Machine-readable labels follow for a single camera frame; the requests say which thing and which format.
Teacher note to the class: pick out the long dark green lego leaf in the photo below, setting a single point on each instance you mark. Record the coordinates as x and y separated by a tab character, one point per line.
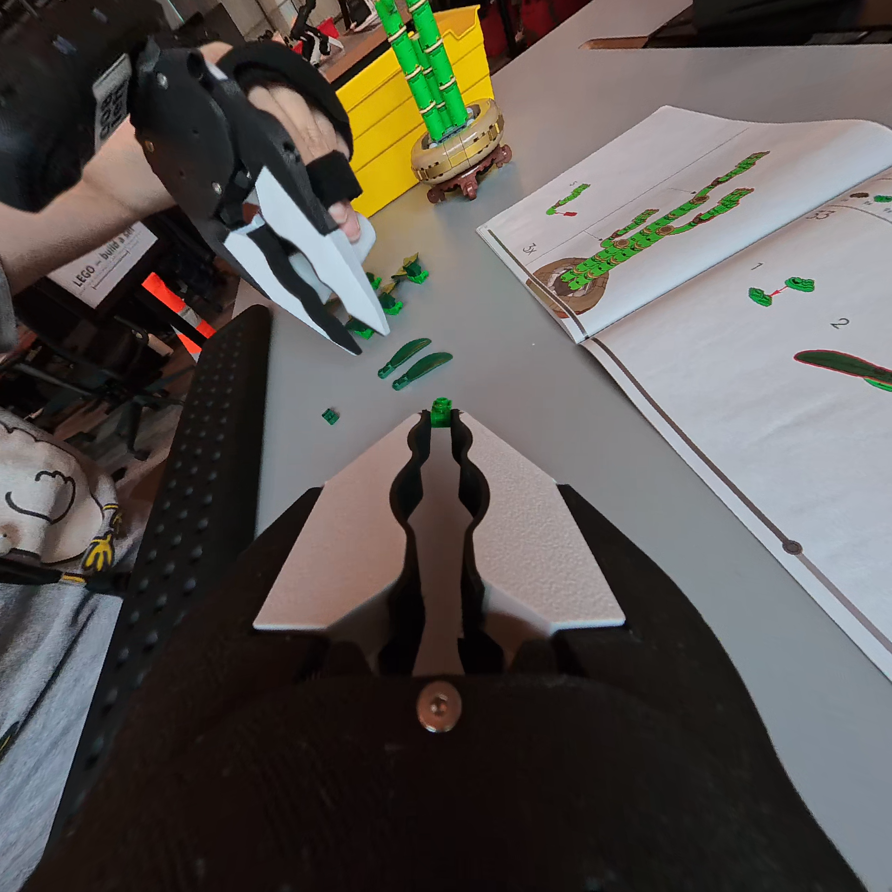
423	370
404	357

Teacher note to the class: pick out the green lego bamboo model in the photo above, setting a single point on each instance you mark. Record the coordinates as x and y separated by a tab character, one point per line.
435	90

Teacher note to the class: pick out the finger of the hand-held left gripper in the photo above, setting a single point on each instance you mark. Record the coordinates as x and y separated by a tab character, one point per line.
327	258
261	268

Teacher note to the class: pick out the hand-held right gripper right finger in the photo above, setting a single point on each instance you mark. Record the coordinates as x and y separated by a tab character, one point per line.
543	557

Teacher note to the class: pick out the lego instruction booklet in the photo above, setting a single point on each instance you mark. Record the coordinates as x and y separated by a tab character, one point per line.
697	418

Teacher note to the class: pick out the yellow plastic bin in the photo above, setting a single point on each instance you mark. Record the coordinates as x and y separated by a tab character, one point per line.
380	125

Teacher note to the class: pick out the orange white striped post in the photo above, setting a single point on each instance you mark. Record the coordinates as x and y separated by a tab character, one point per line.
171	299

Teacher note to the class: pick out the small bright green lego piece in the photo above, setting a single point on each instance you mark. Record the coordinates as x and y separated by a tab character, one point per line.
440	412

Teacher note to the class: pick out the white fiducial marker sign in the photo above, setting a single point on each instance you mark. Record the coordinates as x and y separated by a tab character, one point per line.
104	268

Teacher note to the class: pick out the person's left hand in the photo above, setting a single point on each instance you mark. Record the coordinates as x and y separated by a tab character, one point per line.
299	125

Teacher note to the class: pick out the person's left forearm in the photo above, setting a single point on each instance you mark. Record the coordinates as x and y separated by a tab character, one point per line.
83	205

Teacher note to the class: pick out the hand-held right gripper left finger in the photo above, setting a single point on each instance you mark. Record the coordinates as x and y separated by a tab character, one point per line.
327	557

